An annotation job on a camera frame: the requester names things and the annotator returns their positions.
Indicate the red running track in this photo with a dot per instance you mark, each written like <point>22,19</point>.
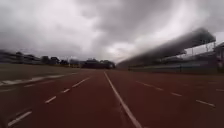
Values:
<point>90,106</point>

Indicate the grass field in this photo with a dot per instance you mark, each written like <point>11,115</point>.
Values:
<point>26,70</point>

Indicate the roofed grandstand building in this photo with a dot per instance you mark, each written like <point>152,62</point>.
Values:
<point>186,46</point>

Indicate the row of trees and buildings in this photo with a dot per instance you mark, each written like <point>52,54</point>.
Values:
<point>93,64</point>

